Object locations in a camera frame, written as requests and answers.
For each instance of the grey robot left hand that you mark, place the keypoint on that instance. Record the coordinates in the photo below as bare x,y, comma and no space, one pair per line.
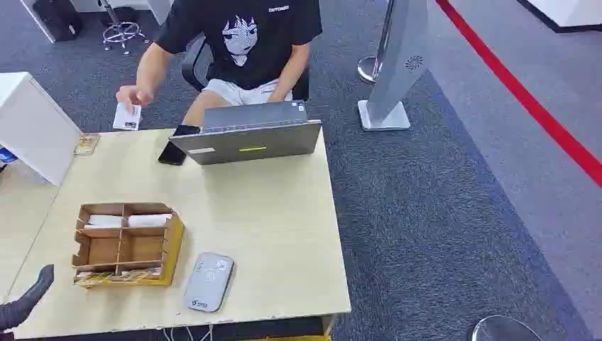
21,303

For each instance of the person's right hand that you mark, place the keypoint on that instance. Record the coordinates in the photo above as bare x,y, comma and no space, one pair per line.
134,96

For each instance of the chrome stool base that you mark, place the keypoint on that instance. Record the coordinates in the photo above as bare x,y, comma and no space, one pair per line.
122,32

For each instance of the black smartphone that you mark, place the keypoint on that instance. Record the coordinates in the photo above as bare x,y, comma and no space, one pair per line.
171,153

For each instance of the patterned card stack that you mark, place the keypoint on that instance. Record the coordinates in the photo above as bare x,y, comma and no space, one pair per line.
120,274

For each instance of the white cabinet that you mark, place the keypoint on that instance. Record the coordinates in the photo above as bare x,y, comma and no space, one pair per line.
33,127

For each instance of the black bin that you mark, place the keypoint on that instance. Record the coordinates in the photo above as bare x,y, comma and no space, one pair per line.
56,19

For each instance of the white card stack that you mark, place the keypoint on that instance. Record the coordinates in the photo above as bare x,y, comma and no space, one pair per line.
149,220
104,221

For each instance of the grey laptop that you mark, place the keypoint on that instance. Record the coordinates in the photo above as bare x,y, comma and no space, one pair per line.
249,141

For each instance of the wooden card box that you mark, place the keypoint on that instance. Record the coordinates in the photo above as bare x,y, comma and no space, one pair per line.
136,249

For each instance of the person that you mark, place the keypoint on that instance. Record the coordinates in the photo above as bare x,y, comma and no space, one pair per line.
263,47

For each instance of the blue object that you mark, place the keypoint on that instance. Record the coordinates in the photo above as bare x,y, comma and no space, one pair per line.
6,155

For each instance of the grey card reader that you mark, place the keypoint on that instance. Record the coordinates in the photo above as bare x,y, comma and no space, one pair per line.
209,282

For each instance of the yellow strip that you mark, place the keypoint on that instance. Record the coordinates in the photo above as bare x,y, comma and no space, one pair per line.
287,338

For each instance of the grey kiosk stand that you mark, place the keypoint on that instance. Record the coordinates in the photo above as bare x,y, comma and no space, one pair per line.
400,61

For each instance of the red floor tape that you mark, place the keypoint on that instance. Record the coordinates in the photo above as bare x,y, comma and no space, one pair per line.
522,96

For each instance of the round chrome base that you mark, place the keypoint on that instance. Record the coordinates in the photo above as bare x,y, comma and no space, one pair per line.
505,329

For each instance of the white platform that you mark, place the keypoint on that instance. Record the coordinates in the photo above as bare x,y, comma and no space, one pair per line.
564,12

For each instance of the chrome stanchion post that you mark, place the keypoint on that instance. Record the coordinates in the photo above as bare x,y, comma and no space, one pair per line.
374,61

